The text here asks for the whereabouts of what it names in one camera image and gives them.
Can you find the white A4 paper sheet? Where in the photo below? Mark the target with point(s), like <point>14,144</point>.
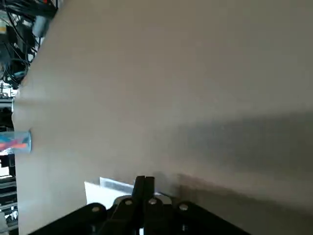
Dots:
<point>107,193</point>

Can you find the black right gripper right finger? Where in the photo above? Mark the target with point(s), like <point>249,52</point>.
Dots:
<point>185,220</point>

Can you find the orange pen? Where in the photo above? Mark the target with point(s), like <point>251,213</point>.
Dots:
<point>17,146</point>

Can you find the clear plastic cup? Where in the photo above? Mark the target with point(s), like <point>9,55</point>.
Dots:
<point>27,143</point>

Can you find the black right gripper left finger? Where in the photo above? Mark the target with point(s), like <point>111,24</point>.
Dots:
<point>97,220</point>

